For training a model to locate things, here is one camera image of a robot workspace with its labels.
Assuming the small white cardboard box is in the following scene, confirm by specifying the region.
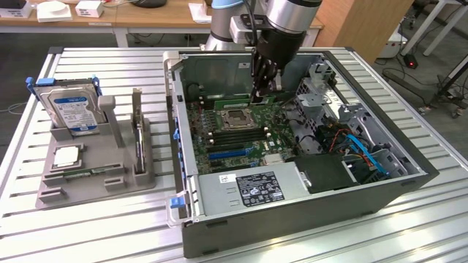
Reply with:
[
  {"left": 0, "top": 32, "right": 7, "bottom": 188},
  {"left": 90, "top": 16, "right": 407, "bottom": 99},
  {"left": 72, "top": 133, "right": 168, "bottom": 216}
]
[{"left": 75, "top": 0, "right": 106, "bottom": 19}]

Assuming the white paper stack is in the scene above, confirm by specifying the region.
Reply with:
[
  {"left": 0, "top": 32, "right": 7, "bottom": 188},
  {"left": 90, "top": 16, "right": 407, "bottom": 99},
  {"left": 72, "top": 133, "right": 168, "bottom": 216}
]
[{"left": 188, "top": 2, "right": 214, "bottom": 24}]

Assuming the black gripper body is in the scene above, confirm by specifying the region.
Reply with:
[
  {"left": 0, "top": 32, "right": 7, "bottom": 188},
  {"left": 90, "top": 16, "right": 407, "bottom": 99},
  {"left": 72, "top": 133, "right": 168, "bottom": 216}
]
[{"left": 255, "top": 27, "right": 307, "bottom": 66}]

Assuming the CPU socket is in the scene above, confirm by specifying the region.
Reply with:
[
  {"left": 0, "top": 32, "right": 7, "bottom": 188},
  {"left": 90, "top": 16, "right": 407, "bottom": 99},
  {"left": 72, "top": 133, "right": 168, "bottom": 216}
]
[{"left": 215, "top": 107, "right": 260, "bottom": 131}]

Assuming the blue expansion slot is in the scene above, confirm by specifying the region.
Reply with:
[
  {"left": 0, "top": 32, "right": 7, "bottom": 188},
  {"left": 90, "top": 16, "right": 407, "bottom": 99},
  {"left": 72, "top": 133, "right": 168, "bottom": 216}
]
[{"left": 208, "top": 149, "right": 247, "bottom": 161}]

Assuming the silver CPU chip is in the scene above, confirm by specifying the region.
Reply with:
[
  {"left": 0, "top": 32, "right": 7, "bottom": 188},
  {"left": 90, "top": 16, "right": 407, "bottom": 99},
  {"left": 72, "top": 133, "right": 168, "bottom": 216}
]
[{"left": 51, "top": 146, "right": 84, "bottom": 169}]

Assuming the grey parts rack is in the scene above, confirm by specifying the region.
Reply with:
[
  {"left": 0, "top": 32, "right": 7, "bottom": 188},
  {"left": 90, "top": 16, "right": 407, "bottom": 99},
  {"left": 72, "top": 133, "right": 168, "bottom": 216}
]
[{"left": 35, "top": 87, "right": 158, "bottom": 211}]

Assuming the white box with round lid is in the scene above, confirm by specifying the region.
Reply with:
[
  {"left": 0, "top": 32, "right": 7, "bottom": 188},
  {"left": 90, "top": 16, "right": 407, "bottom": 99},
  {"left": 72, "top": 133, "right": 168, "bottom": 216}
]
[{"left": 36, "top": 0, "right": 74, "bottom": 22}]

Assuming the silver chipset heatsink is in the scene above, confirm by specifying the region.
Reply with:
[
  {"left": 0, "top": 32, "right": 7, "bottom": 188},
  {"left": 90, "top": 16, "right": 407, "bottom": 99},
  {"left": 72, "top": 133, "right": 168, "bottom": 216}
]
[{"left": 263, "top": 154, "right": 287, "bottom": 165}]

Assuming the black computer mouse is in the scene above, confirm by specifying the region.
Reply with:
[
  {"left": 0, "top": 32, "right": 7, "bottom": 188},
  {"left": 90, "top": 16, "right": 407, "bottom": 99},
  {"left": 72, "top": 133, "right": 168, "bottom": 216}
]
[{"left": 131, "top": 0, "right": 170, "bottom": 8}]

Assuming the white box with black top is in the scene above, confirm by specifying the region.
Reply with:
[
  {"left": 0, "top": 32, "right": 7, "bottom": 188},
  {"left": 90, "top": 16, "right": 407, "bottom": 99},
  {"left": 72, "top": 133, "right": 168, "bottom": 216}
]
[{"left": 0, "top": 0, "right": 34, "bottom": 19}]

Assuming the white control box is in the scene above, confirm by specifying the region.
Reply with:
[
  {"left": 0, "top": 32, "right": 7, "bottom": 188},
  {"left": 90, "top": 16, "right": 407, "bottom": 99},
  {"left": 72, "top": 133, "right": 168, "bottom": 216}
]
[{"left": 376, "top": 24, "right": 410, "bottom": 60}]

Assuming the black camera cable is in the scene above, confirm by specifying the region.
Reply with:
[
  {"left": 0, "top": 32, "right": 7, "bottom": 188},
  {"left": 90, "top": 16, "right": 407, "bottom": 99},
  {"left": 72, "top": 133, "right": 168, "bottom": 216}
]
[{"left": 243, "top": 0, "right": 258, "bottom": 46}]

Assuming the green RAM stick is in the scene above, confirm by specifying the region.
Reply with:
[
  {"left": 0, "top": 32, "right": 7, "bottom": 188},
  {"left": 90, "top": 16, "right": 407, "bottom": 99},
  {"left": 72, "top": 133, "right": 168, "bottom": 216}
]
[
  {"left": 214, "top": 96, "right": 276, "bottom": 110},
  {"left": 64, "top": 164, "right": 124, "bottom": 180}
]

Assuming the silver drive cage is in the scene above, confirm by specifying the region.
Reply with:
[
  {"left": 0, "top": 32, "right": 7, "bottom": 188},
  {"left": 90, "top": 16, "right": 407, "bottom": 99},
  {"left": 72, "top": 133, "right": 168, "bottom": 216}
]
[{"left": 292, "top": 62, "right": 352, "bottom": 132}]

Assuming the green motherboard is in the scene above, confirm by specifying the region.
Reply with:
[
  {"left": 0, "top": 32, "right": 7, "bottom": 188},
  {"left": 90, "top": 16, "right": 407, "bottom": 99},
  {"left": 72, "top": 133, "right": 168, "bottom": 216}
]
[{"left": 186, "top": 93, "right": 304, "bottom": 176}]

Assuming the black RAM slot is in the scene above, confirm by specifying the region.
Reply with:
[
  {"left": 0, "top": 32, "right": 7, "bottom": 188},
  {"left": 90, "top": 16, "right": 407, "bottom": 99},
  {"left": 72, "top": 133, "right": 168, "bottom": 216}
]
[
  {"left": 214, "top": 129, "right": 267, "bottom": 140},
  {"left": 215, "top": 131, "right": 267, "bottom": 142},
  {"left": 214, "top": 126, "right": 266, "bottom": 137}
]

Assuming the white table frame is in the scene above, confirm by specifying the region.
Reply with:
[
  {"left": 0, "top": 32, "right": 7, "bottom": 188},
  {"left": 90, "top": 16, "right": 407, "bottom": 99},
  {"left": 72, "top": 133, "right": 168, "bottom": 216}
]
[{"left": 400, "top": 0, "right": 468, "bottom": 57}]

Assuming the silver disk bay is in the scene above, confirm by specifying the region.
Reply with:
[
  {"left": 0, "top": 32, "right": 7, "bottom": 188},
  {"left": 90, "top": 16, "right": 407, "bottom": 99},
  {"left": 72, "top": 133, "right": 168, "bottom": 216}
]
[{"left": 338, "top": 104, "right": 422, "bottom": 183}]

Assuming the black expansion slot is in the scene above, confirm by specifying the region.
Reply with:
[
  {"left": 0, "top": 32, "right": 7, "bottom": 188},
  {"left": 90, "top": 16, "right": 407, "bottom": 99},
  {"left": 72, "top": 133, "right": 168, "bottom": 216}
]
[{"left": 207, "top": 144, "right": 244, "bottom": 154}]

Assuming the hard disk in blue carrier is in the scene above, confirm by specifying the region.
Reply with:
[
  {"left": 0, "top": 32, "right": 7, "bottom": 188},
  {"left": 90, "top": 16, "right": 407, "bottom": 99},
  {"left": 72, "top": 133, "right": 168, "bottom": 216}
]
[{"left": 26, "top": 73, "right": 107, "bottom": 136}]

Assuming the black wheeled stand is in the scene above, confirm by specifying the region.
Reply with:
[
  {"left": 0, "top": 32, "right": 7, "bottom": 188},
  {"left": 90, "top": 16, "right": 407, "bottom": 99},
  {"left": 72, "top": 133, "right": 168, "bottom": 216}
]
[{"left": 419, "top": 54, "right": 468, "bottom": 119}]

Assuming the wooden cabinet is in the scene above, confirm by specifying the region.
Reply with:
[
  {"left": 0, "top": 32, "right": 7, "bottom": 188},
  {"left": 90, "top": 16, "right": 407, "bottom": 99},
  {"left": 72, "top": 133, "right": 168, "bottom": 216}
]
[{"left": 314, "top": 0, "right": 416, "bottom": 65}]

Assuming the thin red wire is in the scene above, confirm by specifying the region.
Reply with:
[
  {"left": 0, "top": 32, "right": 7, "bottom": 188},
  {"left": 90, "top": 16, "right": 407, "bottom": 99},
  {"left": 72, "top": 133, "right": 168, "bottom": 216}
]
[{"left": 328, "top": 128, "right": 348, "bottom": 153}]

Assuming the black adapter with red light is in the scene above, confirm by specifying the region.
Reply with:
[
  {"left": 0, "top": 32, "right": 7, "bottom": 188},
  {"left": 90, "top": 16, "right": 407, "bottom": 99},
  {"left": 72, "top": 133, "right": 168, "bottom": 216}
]
[{"left": 402, "top": 54, "right": 420, "bottom": 68}]

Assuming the blue flat wire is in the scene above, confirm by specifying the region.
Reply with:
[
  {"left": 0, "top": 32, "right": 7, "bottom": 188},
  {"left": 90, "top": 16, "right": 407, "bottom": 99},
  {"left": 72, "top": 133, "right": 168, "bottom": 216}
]
[{"left": 346, "top": 133, "right": 388, "bottom": 176}]

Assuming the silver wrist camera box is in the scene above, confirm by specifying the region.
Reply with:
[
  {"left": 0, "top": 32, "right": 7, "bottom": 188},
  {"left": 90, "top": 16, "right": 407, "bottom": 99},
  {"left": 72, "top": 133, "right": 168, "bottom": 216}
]
[{"left": 230, "top": 15, "right": 258, "bottom": 44}]

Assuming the wooden desk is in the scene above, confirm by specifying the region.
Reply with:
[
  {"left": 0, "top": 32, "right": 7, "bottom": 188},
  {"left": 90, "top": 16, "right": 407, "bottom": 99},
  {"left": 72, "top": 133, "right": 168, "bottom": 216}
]
[{"left": 0, "top": 0, "right": 326, "bottom": 49}]

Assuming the silver power supply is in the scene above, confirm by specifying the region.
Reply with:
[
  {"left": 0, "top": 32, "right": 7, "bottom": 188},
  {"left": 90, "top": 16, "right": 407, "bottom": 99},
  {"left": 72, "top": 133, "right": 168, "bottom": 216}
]
[{"left": 190, "top": 165, "right": 312, "bottom": 217}]

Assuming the graphics card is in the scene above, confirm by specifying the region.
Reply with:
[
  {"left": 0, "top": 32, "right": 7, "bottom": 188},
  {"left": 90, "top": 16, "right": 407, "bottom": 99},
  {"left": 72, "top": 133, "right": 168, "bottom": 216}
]
[{"left": 130, "top": 87, "right": 147, "bottom": 175}]

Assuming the black PC case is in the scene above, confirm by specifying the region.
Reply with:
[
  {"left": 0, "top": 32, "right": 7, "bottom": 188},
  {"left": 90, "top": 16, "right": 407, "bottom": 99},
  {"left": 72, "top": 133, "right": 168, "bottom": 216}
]
[{"left": 163, "top": 46, "right": 440, "bottom": 260}]

